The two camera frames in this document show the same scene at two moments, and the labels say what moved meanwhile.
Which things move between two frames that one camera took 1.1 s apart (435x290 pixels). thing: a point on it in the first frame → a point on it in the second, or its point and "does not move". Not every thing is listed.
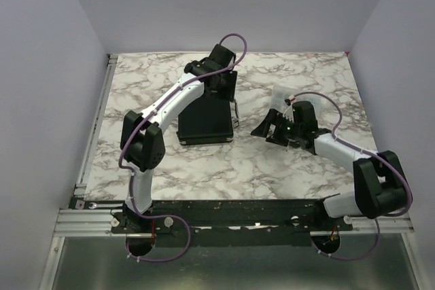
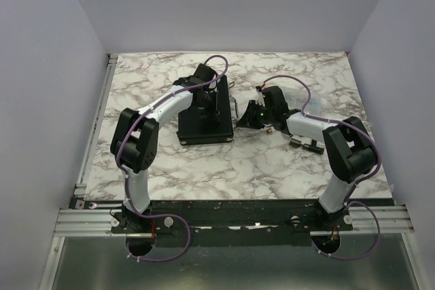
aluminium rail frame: x=85 y=215 does not move
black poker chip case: x=206 y=120 does not move
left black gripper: x=228 y=93 → x=213 y=111
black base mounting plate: x=233 y=223 does not move
